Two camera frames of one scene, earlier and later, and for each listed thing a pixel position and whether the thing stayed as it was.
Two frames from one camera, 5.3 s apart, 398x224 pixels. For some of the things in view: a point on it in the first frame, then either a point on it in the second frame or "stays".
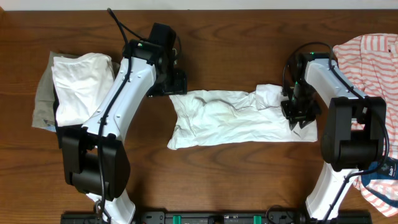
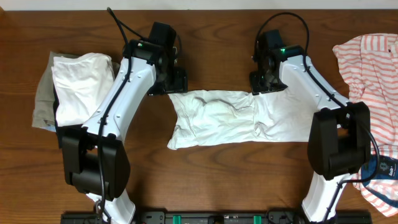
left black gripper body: (172, 82) stays
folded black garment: (61, 130) stays
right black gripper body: (303, 106) to (260, 83)
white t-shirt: (210, 117) stays
